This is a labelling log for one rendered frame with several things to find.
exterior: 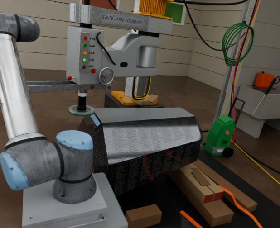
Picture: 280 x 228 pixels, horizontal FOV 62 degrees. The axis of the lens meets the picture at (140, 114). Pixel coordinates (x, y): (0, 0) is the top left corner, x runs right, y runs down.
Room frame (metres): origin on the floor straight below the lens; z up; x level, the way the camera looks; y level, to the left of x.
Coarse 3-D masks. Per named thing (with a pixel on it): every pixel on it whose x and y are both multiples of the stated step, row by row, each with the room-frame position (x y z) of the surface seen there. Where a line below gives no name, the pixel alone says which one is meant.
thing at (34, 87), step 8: (32, 88) 1.55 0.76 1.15; (40, 88) 1.59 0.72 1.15; (48, 88) 1.63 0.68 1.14; (56, 88) 1.66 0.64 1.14; (64, 88) 1.71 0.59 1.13; (72, 88) 1.75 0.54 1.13; (80, 88) 1.80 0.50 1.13; (88, 88) 1.85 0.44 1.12; (96, 88) 1.90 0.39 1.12; (104, 88) 1.96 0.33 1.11
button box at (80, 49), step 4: (80, 32) 1.71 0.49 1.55; (84, 32) 1.74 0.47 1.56; (80, 36) 1.72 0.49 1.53; (88, 36) 1.76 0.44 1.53; (80, 40) 1.72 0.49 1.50; (88, 40) 1.76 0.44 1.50; (80, 44) 1.72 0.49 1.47; (88, 44) 1.76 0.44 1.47; (80, 48) 1.72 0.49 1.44; (84, 48) 1.74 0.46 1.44; (88, 48) 1.76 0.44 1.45; (80, 52) 1.72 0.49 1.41; (88, 52) 1.76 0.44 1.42; (80, 56) 1.72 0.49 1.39; (84, 56) 1.74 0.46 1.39; (88, 56) 1.77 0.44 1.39; (80, 60) 1.72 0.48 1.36; (88, 60) 1.77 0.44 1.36; (80, 64) 1.72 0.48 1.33; (80, 68) 1.72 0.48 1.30
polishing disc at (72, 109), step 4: (72, 108) 1.86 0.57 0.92; (76, 108) 1.88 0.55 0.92; (88, 108) 1.92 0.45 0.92; (92, 108) 1.93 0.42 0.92; (72, 112) 1.79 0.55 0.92; (76, 112) 1.78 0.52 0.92; (80, 112) 1.80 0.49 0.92; (84, 112) 1.81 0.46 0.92; (88, 112) 1.82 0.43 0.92; (92, 112) 1.85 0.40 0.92
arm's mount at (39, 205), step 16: (32, 192) 0.82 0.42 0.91; (48, 192) 0.83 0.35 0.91; (96, 192) 0.87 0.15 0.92; (32, 208) 0.73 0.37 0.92; (48, 208) 0.74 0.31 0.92; (64, 208) 0.75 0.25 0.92; (80, 208) 0.76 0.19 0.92; (96, 208) 0.77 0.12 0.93; (32, 224) 0.65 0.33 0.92; (48, 224) 0.68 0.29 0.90; (64, 224) 0.71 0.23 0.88; (80, 224) 0.73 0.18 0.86
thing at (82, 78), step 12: (72, 36) 1.82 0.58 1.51; (96, 36) 1.82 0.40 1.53; (72, 48) 1.81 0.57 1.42; (96, 48) 1.83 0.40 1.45; (72, 60) 1.81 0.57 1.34; (96, 60) 1.83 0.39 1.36; (72, 72) 1.80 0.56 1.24; (84, 72) 1.77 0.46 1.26; (96, 72) 1.84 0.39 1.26; (84, 84) 1.77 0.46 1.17
